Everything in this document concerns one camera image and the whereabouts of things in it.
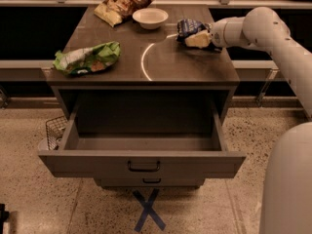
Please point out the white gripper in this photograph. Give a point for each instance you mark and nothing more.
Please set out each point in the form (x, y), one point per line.
(218, 35)

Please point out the blue chip bag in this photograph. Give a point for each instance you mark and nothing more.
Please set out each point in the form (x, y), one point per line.
(188, 27)

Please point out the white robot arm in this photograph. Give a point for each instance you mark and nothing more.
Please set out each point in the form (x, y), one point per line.
(287, 191)

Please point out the white paper bowl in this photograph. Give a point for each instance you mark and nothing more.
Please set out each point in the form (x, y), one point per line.
(150, 18)

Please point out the brown sea salt chip bag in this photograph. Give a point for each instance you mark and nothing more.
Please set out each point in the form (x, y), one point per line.
(115, 12)

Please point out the green chip bag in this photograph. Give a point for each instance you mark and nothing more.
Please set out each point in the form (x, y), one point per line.
(87, 60)

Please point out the grey drawer cabinet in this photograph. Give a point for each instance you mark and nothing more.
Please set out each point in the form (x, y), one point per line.
(149, 61)

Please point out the open grey top drawer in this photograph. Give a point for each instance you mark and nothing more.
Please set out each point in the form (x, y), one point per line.
(180, 129)

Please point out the blue tape cross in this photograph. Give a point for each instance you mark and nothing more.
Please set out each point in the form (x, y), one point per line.
(148, 210)

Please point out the black top drawer handle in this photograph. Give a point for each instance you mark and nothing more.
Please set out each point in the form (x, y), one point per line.
(143, 167)

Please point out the black drawer handle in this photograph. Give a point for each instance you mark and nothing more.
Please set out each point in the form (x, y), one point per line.
(151, 180)
(143, 167)

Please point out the black lower drawer handle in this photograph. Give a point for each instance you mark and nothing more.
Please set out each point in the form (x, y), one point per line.
(151, 180)

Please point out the wire mesh basket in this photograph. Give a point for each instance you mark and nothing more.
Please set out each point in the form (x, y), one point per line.
(54, 131)

